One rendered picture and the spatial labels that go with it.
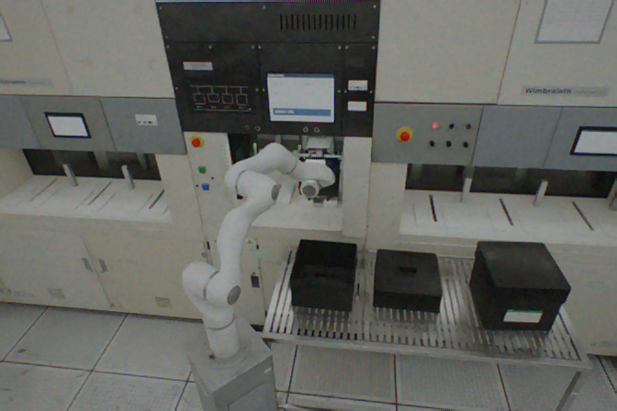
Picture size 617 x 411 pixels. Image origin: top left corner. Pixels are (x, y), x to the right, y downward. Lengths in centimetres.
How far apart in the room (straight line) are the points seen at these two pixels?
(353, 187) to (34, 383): 220
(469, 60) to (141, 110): 143
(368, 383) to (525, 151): 151
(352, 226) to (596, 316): 144
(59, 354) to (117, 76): 183
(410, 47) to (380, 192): 67
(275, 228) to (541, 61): 140
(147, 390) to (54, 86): 170
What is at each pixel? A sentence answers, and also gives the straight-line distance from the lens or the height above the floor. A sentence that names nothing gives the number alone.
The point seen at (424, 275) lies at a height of 86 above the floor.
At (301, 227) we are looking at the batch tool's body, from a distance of 221.
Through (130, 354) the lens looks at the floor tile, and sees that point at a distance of 298.
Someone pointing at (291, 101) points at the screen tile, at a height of 156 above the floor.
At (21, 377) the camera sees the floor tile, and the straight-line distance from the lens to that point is 320.
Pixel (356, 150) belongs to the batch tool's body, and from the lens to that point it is 188.
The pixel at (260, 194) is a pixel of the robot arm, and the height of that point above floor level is 141.
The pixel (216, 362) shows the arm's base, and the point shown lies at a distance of 180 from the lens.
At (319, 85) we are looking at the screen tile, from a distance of 183.
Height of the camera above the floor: 220
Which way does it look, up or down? 34 degrees down
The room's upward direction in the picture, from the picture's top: 2 degrees counter-clockwise
